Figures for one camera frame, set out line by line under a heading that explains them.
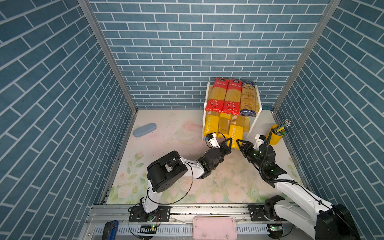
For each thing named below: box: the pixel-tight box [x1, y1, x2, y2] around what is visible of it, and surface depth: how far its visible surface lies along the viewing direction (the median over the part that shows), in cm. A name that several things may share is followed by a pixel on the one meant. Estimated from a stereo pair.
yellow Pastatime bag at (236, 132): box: [228, 124, 244, 150], surface depth 86 cm
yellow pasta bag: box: [217, 112, 232, 140], surface depth 91 cm
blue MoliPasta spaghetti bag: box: [240, 80, 257, 117], surface depth 80 cm
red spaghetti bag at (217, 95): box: [205, 77, 230, 113], surface depth 81 cm
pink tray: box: [192, 216, 238, 240], surface depth 69 cm
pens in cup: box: [273, 118, 291, 135], surface depth 96 cm
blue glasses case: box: [133, 123, 157, 138], surface depth 108 cm
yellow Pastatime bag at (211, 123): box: [203, 110, 220, 136], surface depth 91 cm
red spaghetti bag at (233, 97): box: [222, 79, 243, 116], surface depth 80 cm
